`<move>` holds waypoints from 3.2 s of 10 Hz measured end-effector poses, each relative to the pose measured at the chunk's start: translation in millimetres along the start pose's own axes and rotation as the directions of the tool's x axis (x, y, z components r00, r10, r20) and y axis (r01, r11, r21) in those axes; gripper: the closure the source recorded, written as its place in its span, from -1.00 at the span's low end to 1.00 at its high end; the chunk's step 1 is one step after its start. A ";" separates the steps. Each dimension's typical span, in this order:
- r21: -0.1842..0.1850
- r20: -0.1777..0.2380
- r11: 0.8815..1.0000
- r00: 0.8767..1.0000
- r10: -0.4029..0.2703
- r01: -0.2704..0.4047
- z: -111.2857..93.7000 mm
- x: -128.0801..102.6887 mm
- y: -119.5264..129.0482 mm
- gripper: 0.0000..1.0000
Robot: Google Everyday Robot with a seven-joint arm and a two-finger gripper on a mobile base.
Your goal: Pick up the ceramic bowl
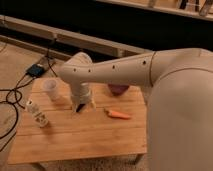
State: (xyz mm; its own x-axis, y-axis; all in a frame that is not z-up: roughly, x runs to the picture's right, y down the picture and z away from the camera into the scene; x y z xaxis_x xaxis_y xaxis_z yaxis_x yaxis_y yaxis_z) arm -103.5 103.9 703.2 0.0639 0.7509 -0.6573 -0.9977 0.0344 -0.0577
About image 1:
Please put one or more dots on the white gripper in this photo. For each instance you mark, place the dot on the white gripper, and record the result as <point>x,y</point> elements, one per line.
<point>81,94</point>

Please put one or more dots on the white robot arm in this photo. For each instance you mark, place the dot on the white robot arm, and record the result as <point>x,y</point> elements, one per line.
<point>179,84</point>

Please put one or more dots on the purple ceramic bowl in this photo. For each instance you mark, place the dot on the purple ceramic bowl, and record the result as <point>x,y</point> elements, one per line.
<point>117,89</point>

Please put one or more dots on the black rectangular remote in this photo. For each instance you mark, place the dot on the black rectangular remote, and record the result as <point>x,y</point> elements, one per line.
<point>80,107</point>

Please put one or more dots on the orange toy carrot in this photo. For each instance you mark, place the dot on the orange toy carrot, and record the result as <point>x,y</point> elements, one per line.
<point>115,114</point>

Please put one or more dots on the clear plastic cup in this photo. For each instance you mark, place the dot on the clear plastic cup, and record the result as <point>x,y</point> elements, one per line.
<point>50,87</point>

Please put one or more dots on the wooden slatted table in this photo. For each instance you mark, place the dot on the wooden slatted table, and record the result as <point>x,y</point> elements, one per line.
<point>91,133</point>

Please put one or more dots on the long wooden bench rail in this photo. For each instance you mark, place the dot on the long wooden bench rail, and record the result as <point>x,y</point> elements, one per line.
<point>75,39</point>

